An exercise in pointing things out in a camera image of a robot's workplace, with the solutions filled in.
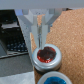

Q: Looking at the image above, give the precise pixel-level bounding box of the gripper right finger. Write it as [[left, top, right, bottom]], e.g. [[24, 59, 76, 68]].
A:
[[39, 8, 62, 49]]

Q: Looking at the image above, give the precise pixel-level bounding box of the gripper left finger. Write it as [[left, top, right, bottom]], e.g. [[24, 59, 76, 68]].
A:
[[20, 8, 42, 48]]

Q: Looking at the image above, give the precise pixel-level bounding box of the blue button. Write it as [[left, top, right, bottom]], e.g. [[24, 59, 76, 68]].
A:
[[36, 70, 74, 84]]

